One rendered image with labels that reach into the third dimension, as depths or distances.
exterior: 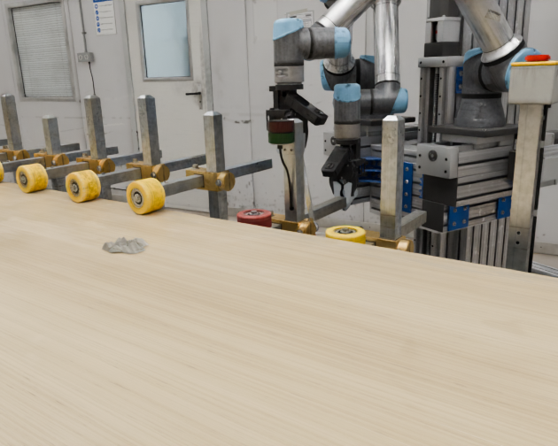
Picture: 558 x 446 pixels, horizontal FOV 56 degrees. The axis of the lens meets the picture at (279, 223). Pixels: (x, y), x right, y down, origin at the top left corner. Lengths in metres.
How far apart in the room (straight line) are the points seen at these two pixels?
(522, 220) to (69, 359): 0.79
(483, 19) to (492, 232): 0.88
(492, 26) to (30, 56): 5.38
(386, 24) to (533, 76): 0.79
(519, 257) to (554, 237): 2.85
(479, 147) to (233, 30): 3.14
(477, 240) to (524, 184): 1.07
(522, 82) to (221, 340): 0.66
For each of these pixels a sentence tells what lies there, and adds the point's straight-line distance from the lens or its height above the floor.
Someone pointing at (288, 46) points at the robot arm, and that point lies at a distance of 1.34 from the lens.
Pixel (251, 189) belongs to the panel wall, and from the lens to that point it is 4.58.
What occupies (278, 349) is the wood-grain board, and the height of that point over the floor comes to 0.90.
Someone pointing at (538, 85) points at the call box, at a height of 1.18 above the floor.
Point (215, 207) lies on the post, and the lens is 1.43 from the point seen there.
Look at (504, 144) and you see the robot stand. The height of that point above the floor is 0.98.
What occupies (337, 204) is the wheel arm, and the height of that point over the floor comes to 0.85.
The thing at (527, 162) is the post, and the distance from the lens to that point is 1.04.
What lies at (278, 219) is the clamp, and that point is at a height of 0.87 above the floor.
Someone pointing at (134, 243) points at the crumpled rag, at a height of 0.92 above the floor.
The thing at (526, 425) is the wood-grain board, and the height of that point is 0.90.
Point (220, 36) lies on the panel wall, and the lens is 4.62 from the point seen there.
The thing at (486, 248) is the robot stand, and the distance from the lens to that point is 2.16.
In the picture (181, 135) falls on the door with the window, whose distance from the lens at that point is 4.94.
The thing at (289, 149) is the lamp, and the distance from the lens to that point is 1.24.
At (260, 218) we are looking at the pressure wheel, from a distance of 1.19.
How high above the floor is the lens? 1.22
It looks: 16 degrees down
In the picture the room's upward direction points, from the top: 2 degrees counter-clockwise
